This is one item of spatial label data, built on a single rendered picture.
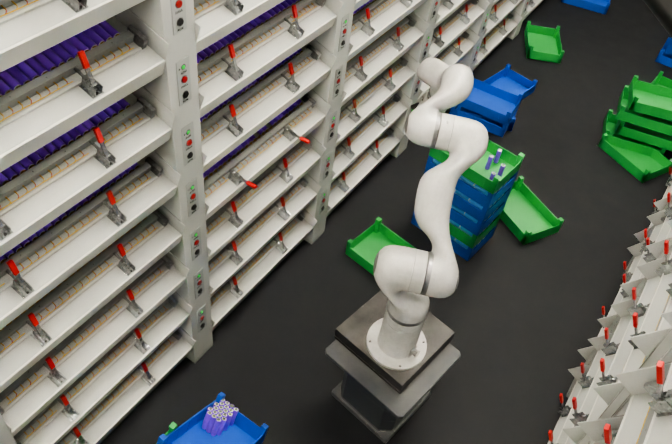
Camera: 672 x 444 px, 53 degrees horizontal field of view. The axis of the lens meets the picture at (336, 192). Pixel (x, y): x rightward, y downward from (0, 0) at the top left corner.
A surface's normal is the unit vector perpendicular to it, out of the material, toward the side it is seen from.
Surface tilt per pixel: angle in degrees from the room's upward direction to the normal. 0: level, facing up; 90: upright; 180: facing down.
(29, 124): 18
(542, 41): 0
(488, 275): 0
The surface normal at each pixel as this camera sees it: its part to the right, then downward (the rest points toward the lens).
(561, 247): 0.10, -0.70
